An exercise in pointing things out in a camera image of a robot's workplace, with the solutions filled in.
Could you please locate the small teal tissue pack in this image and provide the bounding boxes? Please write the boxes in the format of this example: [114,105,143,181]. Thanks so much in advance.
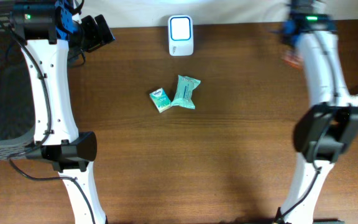
[149,88,172,113]

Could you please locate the teal wet wipes packet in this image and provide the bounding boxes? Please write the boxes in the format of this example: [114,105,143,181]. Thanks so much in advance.
[171,75,201,110]

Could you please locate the orange chocolate bar wrapper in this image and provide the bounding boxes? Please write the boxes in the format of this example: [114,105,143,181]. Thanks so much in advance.
[282,50,303,69]

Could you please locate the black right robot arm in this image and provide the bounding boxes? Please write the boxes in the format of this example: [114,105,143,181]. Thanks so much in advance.
[274,1,358,223]

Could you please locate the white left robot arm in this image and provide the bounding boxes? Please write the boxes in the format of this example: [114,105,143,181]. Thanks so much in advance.
[9,1,114,224]

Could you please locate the white barcode scanner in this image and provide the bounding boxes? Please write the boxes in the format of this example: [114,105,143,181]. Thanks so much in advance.
[168,15,194,57]

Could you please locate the dark grey plastic basket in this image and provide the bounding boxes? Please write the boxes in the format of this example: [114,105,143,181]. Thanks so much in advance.
[0,0,74,161]

